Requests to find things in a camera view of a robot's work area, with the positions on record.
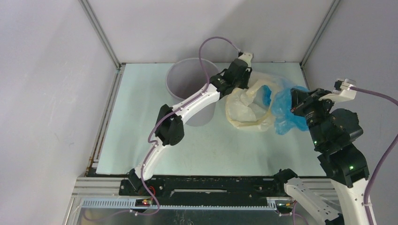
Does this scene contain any left aluminium corner post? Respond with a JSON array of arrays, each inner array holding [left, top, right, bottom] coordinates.
[[77, 0, 122, 69]]

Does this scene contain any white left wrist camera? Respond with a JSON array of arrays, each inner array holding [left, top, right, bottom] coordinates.
[[238, 52, 253, 67]]

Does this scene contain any grey plastic trash bin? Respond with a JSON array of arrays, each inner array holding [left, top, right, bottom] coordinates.
[[165, 58, 216, 127]]

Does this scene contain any blue translucent trash bag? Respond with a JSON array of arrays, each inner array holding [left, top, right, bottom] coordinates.
[[261, 78, 309, 135]]

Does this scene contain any right aluminium corner post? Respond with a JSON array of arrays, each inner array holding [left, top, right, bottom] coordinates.
[[300, 0, 341, 69]]

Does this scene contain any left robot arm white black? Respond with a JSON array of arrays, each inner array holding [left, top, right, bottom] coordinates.
[[128, 54, 253, 195]]

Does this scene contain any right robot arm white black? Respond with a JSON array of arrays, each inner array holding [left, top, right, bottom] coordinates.
[[273, 88, 376, 225]]

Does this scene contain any aluminium corner post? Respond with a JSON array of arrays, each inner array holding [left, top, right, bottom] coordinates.
[[77, 0, 122, 69], [300, 0, 341, 69]]

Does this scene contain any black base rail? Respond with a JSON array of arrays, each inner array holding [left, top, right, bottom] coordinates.
[[119, 175, 287, 207]]

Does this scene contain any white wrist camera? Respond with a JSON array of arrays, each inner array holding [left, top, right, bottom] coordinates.
[[319, 78, 357, 103], [238, 52, 253, 67]]

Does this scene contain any aluminium frame front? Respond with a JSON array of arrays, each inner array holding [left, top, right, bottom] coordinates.
[[63, 175, 341, 225]]

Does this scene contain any yellowish translucent trash bag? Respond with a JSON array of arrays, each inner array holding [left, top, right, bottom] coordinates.
[[225, 71, 290, 132]]

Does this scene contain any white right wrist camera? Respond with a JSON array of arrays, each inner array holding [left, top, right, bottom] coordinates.
[[319, 78, 357, 103]]

